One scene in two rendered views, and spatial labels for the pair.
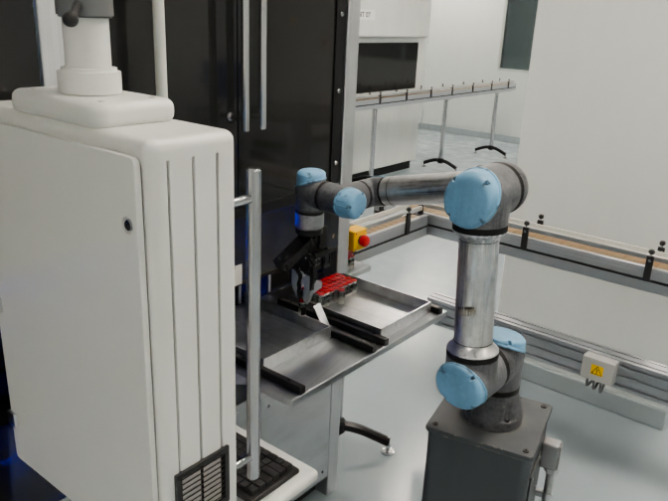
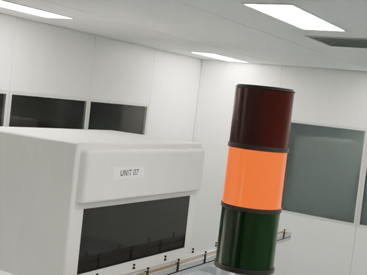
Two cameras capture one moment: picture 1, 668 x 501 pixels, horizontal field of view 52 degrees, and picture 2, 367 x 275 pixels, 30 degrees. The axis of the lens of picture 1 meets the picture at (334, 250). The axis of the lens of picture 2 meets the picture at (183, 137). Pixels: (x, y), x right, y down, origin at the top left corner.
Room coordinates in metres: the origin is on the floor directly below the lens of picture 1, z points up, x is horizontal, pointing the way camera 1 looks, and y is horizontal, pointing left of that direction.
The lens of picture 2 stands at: (1.60, 0.23, 2.33)
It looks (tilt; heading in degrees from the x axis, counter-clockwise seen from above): 3 degrees down; 351
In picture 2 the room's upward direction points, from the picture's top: 6 degrees clockwise
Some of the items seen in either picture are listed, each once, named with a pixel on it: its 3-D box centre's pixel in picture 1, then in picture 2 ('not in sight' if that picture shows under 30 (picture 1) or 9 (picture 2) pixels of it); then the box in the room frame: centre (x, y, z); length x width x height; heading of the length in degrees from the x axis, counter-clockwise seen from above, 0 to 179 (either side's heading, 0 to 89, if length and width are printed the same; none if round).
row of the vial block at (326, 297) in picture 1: (337, 292); not in sight; (1.95, -0.02, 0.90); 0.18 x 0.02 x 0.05; 141
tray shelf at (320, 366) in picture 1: (312, 325); not in sight; (1.78, 0.05, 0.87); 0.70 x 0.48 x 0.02; 141
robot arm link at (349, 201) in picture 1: (345, 199); not in sight; (1.64, -0.02, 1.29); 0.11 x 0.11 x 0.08; 51
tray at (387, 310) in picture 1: (360, 303); not in sight; (1.89, -0.09, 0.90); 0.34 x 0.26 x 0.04; 51
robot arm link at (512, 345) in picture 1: (497, 356); not in sight; (1.47, -0.41, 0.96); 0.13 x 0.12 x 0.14; 141
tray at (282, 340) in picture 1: (252, 327); not in sight; (1.69, 0.21, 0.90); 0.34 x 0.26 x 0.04; 51
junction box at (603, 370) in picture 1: (598, 368); not in sight; (2.29, -1.02, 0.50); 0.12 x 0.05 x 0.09; 51
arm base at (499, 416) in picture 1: (493, 398); not in sight; (1.48, -0.41, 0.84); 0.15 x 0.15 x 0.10
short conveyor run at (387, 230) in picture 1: (368, 232); not in sight; (2.54, -0.13, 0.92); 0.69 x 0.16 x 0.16; 141
